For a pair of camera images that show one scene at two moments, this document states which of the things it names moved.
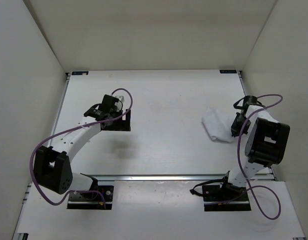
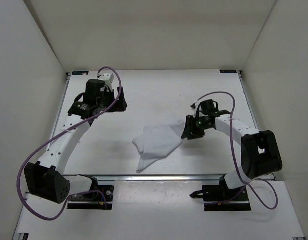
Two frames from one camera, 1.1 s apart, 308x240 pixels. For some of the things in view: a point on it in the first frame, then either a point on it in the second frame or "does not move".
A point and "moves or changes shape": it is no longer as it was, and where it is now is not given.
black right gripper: x=236 y=131 to x=190 y=132
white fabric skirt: x=218 y=124 moves or changes shape
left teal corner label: x=80 y=73 does not move
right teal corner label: x=228 y=71 does not move
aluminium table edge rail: x=172 y=178 does not move
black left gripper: x=122 y=125 to x=120 y=104
